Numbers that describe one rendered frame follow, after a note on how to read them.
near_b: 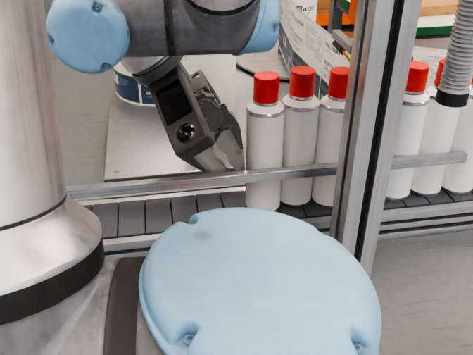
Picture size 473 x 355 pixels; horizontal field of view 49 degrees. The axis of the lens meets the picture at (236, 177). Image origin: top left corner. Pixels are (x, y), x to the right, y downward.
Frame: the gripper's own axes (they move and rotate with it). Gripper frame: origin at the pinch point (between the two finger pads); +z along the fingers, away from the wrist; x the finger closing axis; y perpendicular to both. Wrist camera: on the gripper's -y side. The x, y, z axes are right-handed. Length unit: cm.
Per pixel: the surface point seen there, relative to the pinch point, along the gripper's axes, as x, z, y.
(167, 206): 11.3, -0.3, 2.4
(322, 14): -78, 133, 356
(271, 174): -4.8, -0.1, -3.8
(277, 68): -14, 13, 52
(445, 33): -73, 61, 107
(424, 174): -23.7, 15.3, -1.6
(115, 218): 17.9, -4.0, 0.5
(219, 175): 1.2, -3.9, -3.5
